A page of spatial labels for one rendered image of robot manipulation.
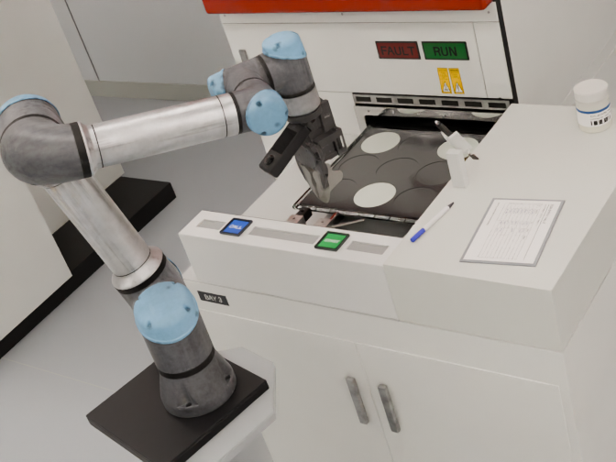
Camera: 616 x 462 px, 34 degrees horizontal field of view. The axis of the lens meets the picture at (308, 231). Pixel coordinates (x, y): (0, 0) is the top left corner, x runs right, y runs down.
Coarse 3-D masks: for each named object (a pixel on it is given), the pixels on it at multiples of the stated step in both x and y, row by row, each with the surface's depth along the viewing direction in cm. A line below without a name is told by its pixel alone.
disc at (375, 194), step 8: (376, 184) 235; (384, 184) 234; (360, 192) 234; (368, 192) 233; (376, 192) 232; (384, 192) 231; (392, 192) 230; (360, 200) 231; (368, 200) 230; (376, 200) 229; (384, 200) 228
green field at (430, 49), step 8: (424, 48) 239; (432, 48) 238; (440, 48) 237; (448, 48) 235; (456, 48) 234; (464, 48) 233; (432, 56) 240; (440, 56) 238; (448, 56) 237; (456, 56) 236; (464, 56) 234
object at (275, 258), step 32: (192, 224) 231; (224, 224) 228; (256, 224) 223; (288, 224) 219; (192, 256) 231; (224, 256) 224; (256, 256) 218; (288, 256) 212; (320, 256) 206; (352, 256) 203; (384, 256) 200; (256, 288) 225; (288, 288) 219; (320, 288) 212; (352, 288) 206; (384, 288) 201
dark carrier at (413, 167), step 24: (360, 144) 253; (408, 144) 246; (432, 144) 243; (336, 168) 246; (360, 168) 243; (384, 168) 240; (408, 168) 237; (432, 168) 234; (312, 192) 240; (336, 192) 237; (408, 192) 228; (432, 192) 225; (408, 216) 220
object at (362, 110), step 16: (368, 112) 260; (384, 112) 257; (400, 112) 254; (416, 112) 251; (432, 112) 249; (448, 112) 246; (464, 112) 243; (480, 112) 241; (496, 112) 239; (400, 128) 260
